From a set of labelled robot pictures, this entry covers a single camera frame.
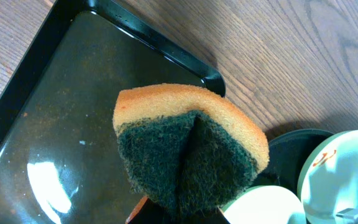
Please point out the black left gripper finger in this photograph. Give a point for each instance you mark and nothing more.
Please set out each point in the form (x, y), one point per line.
(146, 211)

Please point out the green plate with ketchup stain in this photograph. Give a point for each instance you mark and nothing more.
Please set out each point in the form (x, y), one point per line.
(328, 181)

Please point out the orange green scrub sponge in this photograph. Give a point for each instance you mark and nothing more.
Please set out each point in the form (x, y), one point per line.
(186, 148)

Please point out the pale green plate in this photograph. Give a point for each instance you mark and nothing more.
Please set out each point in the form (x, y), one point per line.
(264, 205)

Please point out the round black tray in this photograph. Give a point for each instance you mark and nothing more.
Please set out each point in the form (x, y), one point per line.
(288, 153)

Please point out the rectangular black water tray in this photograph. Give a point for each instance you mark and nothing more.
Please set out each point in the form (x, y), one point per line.
(59, 161)

